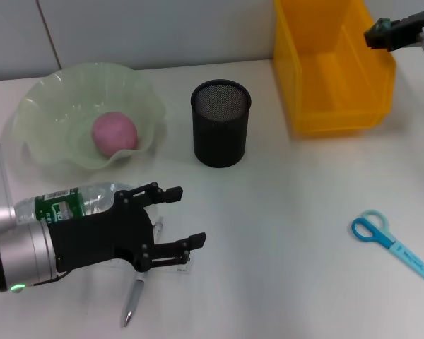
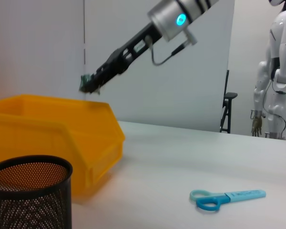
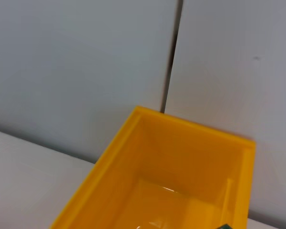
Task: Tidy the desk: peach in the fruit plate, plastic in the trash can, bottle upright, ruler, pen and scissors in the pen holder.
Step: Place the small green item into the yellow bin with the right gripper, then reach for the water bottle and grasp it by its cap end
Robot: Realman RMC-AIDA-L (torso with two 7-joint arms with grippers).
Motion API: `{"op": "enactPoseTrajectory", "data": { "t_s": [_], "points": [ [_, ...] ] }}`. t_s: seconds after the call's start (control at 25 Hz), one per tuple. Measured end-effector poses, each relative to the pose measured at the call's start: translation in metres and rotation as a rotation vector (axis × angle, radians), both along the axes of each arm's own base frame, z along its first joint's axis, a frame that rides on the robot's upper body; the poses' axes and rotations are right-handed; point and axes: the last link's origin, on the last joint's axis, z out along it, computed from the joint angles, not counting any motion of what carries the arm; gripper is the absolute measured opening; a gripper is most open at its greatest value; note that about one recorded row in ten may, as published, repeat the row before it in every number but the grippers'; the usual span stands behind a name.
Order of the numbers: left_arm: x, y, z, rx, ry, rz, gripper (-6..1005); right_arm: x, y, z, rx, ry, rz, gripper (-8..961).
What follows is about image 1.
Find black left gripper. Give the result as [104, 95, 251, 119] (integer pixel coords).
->
[49, 182, 208, 273]

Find green plastic wrapper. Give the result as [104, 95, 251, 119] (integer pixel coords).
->
[369, 17, 391, 36]

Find clear water bottle green label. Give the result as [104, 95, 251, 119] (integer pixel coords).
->
[13, 182, 142, 230]

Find pink peach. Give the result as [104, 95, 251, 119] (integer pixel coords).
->
[91, 111, 139, 157]

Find blue scissors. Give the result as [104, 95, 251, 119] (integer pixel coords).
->
[351, 209, 424, 285]

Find clear plastic ruler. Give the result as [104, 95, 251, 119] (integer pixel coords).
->
[109, 259, 193, 275]

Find silver ballpoint pen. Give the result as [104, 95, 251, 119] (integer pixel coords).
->
[122, 217, 165, 328]

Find black mesh pen holder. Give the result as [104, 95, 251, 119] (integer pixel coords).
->
[189, 79, 252, 169]

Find pale green wavy glass plate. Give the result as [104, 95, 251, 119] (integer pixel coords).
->
[13, 61, 166, 171]

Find yellow plastic bin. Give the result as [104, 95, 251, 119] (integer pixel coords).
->
[272, 0, 398, 134]

